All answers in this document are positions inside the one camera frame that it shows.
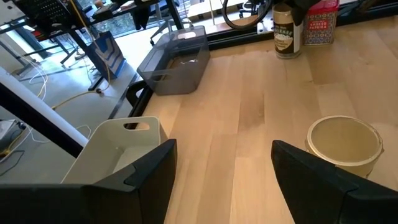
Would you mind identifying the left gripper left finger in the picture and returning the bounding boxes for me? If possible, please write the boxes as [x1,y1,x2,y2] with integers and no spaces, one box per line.
[0,139,178,224]

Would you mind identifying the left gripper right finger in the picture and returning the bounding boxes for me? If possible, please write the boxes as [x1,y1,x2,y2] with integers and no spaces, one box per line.
[272,139,398,224]

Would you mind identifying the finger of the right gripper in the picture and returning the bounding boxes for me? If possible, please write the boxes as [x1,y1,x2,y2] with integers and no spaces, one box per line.
[279,0,323,26]

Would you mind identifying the red smoked paprika tin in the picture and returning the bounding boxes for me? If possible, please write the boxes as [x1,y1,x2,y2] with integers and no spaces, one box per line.
[303,0,340,47]

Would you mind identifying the tan lid dark label jar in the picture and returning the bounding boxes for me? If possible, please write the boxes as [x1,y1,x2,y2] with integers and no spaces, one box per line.
[272,2,304,60]

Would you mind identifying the white lid bagel seasoning jar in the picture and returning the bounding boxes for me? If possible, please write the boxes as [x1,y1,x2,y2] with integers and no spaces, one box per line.
[305,115,384,179]

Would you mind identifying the cardboard box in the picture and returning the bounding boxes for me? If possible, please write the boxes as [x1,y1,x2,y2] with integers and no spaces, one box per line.
[61,116,169,185]

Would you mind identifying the white black pole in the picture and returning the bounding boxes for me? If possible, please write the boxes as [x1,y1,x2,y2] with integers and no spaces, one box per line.
[0,66,90,159]

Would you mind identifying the grey office chair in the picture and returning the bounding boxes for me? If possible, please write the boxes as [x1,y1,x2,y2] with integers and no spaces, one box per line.
[133,0,195,47]

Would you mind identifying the grey plastic bin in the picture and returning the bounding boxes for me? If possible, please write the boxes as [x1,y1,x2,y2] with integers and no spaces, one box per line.
[136,25,211,96]

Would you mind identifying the blue white bag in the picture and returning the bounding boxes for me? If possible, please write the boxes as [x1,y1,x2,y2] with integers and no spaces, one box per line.
[89,30,127,81]

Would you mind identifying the black desk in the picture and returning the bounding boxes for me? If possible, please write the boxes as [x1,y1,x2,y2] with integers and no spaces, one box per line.
[0,0,185,91]

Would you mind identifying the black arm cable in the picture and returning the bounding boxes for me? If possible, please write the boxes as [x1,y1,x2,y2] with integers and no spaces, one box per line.
[221,0,275,31]

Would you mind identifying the yellow floor cable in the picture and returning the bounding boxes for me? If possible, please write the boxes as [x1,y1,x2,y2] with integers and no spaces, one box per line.
[51,0,112,110]

